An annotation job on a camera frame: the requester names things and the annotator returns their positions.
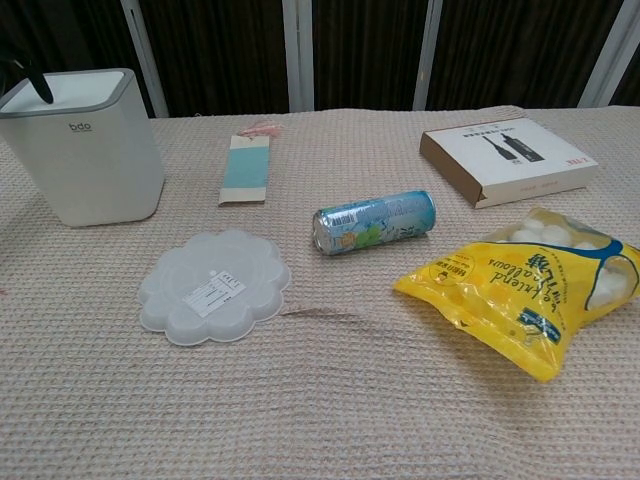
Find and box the pink paper scrap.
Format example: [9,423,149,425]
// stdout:
[241,122,282,138]

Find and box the white upright frame post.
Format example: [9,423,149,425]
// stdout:
[411,0,442,112]
[281,0,315,114]

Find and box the white slanted frame post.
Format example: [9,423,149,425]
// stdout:
[578,0,638,108]
[119,0,170,120]

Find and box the dark brown curtain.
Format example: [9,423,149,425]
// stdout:
[0,0,640,120]

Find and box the blue and beige paper sleeve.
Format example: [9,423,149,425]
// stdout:
[217,132,273,208]

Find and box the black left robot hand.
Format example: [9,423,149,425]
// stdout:
[0,58,55,106]

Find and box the translucent flower-shaped plastic plate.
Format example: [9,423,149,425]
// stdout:
[138,229,292,347]

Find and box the light blue drink can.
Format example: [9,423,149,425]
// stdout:
[312,189,437,257]

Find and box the white plastic trash bin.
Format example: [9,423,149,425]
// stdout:
[0,67,167,229]

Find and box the white flat cardboard box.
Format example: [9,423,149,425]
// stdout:
[418,115,600,210]

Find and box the yellow marshmallow bag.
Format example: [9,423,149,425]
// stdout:
[392,207,640,385]

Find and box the beige waffle tablecloth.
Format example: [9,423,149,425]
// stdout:
[0,103,640,480]

